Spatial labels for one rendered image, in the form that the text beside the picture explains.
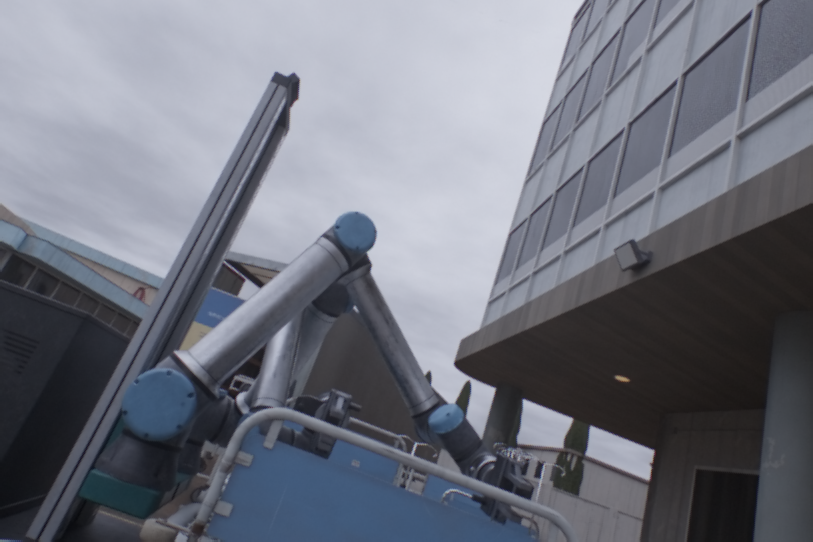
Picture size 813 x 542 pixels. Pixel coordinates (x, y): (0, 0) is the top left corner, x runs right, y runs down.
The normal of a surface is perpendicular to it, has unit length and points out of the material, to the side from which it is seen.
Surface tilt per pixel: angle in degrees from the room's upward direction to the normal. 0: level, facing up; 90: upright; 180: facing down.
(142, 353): 90
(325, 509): 90
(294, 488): 90
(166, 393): 95
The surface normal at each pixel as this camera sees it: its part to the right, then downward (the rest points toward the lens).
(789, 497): -0.70, -0.47
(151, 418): 0.22, -0.20
